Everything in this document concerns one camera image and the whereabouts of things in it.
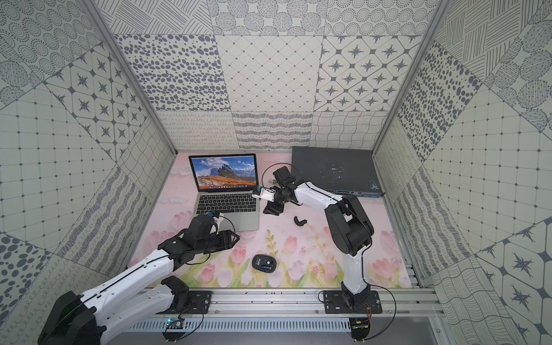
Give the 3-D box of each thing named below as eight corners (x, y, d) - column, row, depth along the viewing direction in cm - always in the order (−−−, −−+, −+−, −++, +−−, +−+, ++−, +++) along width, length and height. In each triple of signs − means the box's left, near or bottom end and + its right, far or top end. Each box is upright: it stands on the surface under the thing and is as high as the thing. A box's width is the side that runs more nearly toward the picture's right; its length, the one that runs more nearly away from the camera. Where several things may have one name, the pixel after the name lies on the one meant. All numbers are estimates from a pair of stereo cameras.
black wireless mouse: (251, 272, 82) (250, 270, 80) (253, 257, 86) (252, 254, 84) (276, 272, 82) (275, 270, 80) (276, 257, 86) (276, 254, 84)
